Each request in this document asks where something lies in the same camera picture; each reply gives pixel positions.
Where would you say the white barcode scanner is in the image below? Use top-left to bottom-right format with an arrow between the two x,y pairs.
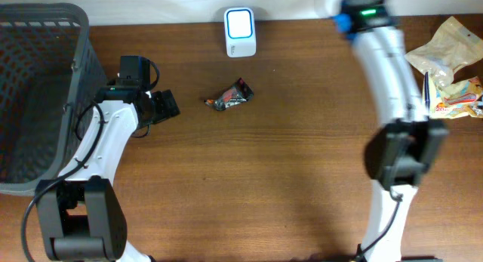
223,8 -> 257,58

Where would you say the beige kraft paper pouch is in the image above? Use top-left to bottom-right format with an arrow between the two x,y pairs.
405,17 -> 482,88

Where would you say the grey plastic mesh basket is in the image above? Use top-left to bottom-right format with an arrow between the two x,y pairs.
1,3 -> 107,196

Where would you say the black red snack packet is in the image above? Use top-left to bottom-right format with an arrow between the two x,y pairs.
204,78 -> 254,111

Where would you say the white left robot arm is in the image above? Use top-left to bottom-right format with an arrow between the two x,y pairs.
22,56 -> 180,261

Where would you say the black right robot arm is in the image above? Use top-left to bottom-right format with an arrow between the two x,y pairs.
314,0 -> 448,261

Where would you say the yellow snack chip bag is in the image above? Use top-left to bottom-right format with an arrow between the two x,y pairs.
423,72 -> 482,119

